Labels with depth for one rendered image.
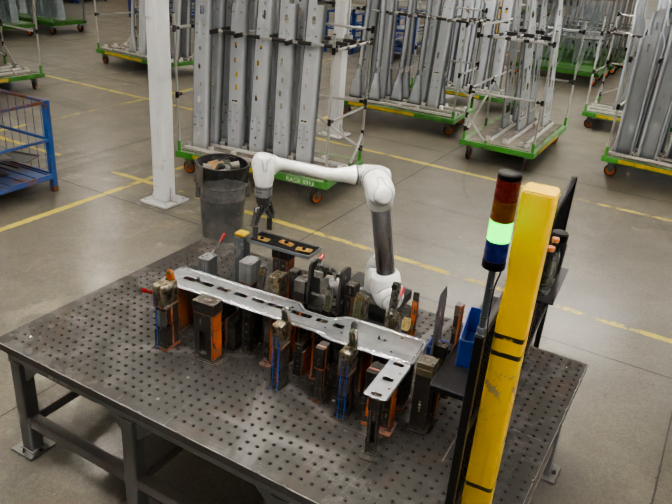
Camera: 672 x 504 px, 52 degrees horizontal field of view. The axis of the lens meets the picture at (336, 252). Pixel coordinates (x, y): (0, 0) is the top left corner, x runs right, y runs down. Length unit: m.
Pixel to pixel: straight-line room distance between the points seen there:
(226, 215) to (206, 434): 3.46
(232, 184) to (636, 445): 3.73
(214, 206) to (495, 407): 4.20
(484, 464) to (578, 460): 1.79
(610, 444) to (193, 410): 2.54
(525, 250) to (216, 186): 4.25
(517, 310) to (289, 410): 1.30
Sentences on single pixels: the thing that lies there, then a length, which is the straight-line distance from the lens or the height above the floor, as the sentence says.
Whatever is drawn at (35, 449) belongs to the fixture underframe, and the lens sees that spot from 4.17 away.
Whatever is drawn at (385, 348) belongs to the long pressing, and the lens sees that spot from 3.07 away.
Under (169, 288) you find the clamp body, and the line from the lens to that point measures 3.41.
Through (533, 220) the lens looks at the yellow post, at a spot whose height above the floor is 1.91.
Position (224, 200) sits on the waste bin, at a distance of 6.16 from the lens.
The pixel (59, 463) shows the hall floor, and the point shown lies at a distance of 4.08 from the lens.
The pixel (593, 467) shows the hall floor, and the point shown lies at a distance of 4.33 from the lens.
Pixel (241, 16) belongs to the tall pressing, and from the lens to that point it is 7.85.
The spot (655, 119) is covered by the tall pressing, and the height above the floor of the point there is 0.79.
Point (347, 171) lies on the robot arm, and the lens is 3.52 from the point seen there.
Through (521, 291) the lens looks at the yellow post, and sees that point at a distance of 2.22.
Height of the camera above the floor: 2.65
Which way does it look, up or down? 25 degrees down
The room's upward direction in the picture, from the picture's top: 4 degrees clockwise
